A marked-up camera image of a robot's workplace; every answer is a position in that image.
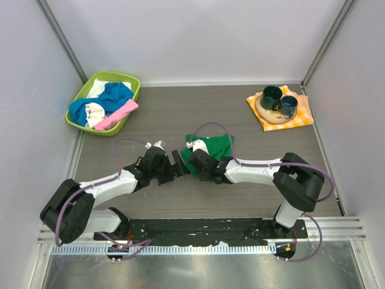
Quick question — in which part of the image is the dark blue mug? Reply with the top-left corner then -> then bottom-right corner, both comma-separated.
279,96 -> 298,119

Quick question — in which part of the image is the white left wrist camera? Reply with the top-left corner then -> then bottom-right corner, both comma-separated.
144,140 -> 165,151

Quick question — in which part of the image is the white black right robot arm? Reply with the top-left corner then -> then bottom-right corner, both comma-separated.
188,149 -> 325,238

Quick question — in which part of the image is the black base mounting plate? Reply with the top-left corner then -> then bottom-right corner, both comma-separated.
105,218 -> 308,247

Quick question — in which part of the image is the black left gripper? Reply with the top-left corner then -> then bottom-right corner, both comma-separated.
150,151 -> 189,185

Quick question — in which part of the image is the pink t shirt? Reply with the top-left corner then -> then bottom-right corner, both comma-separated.
94,99 -> 139,131

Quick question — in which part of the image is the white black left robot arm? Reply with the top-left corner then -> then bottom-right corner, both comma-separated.
40,146 -> 189,246

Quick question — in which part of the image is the dark green mug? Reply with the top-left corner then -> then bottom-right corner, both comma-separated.
260,85 -> 283,111

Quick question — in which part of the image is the orange checkered cloth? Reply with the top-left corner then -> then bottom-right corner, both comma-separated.
246,85 -> 313,132

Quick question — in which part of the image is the lime green plastic basin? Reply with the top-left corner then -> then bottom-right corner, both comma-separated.
65,71 -> 141,137

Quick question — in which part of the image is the white t shirt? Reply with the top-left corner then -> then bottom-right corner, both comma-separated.
85,102 -> 106,129

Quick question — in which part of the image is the blue t shirt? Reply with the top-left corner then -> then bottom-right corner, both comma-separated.
69,79 -> 134,128

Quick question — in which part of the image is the beige ceramic plate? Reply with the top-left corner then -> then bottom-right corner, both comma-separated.
255,94 -> 297,124

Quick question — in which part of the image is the green t shirt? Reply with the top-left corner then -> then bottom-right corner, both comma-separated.
180,135 -> 232,178

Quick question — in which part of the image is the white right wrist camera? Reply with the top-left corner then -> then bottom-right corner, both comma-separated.
186,139 -> 209,154

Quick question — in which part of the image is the white slotted cable duct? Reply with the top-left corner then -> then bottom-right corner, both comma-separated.
51,243 -> 276,256

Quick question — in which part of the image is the aluminium frame rail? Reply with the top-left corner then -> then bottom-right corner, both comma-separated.
37,216 -> 366,245

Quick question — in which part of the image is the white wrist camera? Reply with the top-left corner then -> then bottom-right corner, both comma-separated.
186,139 -> 209,154
144,140 -> 165,151

